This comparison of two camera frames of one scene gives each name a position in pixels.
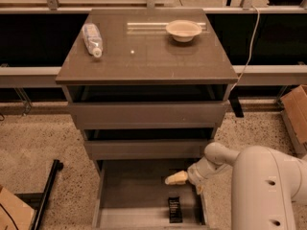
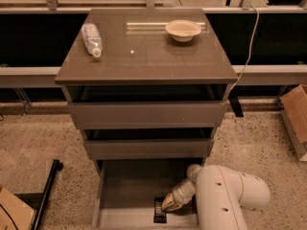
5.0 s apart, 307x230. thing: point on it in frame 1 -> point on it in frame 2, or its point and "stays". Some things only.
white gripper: (196, 172) -> (181, 194)
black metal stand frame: (36, 199) stays
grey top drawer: (149, 107) stays
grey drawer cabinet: (148, 87) stays
